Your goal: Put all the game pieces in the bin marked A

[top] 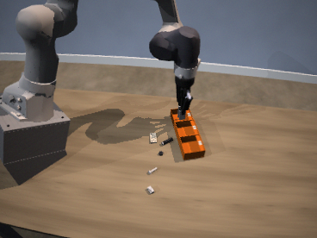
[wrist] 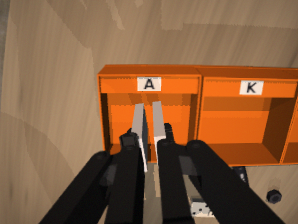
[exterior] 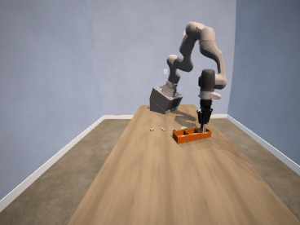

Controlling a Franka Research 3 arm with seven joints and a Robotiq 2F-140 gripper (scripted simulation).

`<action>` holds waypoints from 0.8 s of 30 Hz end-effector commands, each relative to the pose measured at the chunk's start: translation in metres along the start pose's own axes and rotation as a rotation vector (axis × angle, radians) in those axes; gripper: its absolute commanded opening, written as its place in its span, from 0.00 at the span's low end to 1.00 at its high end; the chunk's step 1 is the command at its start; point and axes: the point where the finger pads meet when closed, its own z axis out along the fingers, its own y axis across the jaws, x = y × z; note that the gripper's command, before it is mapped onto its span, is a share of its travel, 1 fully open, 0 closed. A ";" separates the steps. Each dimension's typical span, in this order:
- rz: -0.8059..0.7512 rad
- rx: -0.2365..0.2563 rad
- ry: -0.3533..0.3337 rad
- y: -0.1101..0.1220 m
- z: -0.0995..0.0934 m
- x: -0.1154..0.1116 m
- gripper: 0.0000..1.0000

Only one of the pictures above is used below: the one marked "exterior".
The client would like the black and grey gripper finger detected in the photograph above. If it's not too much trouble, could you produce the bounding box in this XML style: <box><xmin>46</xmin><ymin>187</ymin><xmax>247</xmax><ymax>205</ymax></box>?
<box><xmin>196</xmin><ymin>108</ymin><xmax>207</xmax><ymax>133</ymax></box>
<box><xmin>204</xmin><ymin>108</ymin><xmax>213</xmax><ymax>133</ymax></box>

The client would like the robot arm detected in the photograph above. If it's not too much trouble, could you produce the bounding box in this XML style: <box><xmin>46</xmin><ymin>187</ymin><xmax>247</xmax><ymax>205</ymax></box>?
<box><xmin>160</xmin><ymin>22</ymin><xmax>227</xmax><ymax>100</ymax></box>

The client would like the orange three-compartment bin rack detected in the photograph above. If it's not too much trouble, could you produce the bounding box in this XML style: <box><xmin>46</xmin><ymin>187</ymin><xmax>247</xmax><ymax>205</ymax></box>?
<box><xmin>173</xmin><ymin>128</ymin><xmax>212</xmax><ymax>143</ymax></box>

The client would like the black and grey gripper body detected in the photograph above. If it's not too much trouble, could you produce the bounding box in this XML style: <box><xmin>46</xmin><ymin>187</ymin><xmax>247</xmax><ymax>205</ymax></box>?
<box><xmin>200</xmin><ymin>99</ymin><xmax>212</xmax><ymax>113</ymax></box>

